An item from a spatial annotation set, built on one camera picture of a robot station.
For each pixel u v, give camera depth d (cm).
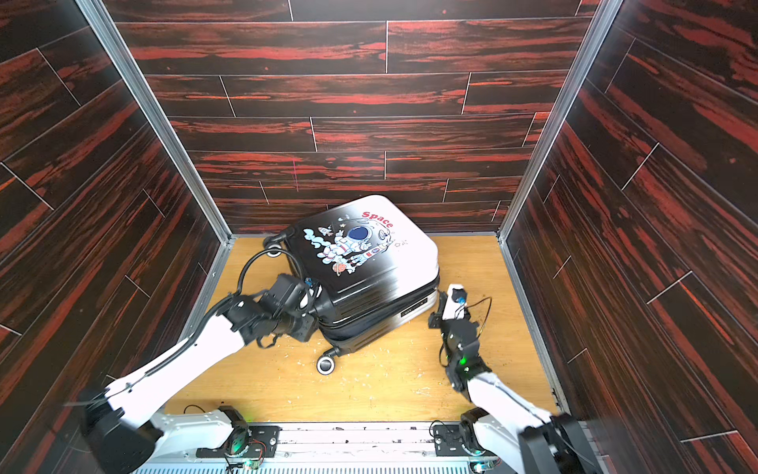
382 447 73
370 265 78
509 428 51
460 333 62
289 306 59
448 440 73
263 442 72
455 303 69
